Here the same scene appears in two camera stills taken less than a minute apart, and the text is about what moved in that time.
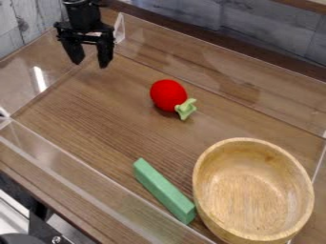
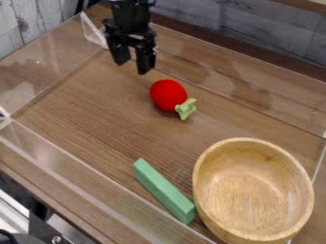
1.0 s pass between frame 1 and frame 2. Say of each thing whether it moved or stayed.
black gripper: moved
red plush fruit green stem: stayed
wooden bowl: stayed
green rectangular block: stayed
